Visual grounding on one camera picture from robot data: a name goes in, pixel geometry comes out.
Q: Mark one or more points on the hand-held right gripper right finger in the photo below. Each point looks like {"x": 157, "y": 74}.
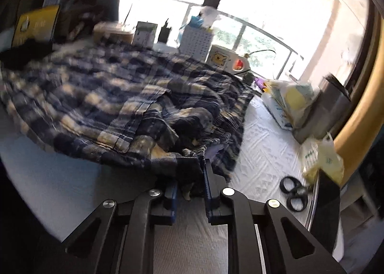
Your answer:
{"x": 208, "y": 190}

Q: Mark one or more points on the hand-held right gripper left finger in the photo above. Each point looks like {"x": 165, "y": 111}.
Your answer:
{"x": 171, "y": 202}

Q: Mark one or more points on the plaid flannel shirt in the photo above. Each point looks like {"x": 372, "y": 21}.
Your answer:
{"x": 105, "y": 97}

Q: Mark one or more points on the white embossed table cover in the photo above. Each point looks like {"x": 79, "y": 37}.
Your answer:
{"x": 264, "y": 148}

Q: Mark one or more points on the black scissors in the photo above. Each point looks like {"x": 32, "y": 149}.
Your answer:
{"x": 300, "y": 190}

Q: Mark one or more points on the black flat device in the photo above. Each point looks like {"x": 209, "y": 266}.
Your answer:
{"x": 325, "y": 211}

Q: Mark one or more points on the purple small item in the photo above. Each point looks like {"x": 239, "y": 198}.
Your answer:
{"x": 259, "y": 82}

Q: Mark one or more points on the pale yellow plastic bag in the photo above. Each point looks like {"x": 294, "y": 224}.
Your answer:
{"x": 324, "y": 160}

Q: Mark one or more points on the plastic bag with yellow contents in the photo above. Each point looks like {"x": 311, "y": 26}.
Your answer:
{"x": 288, "y": 97}

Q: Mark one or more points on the red and white object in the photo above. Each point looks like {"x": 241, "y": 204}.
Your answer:
{"x": 239, "y": 64}

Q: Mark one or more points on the white mug with bear print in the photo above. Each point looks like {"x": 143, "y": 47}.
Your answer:
{"x": 219, "y": 57}

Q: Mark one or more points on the white perforated basket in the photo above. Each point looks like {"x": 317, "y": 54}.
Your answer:
{"x": 195, "y": 43}

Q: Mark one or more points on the grey metal bin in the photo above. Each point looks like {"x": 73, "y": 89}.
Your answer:
{"x": 330, "y": 103}

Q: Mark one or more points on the dark upright object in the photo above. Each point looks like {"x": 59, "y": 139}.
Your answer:
{"x": 164, "y": 33}

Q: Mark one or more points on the balcony railing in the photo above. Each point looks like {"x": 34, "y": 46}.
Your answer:
{"x": 270, "y": 35}

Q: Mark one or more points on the green and white milk carton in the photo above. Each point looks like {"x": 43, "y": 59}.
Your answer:
{"x": 145, "y": 34}

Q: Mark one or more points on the blue crumpled item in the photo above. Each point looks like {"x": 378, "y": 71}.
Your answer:
{"x": 196, "y": 20}

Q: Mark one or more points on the white crumpled tissue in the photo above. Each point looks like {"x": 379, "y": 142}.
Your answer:
{"x": 210, "y": 13}

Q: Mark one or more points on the yellow curtain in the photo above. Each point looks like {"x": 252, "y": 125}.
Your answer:
{"x": 360, "y": 97}

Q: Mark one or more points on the beige lunch box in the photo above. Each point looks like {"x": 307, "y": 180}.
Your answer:
{"x": 112, "y": 32}

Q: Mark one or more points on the tablet with yellow screen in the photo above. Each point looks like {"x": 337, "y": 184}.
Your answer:
{"x": 34, "y": 26}

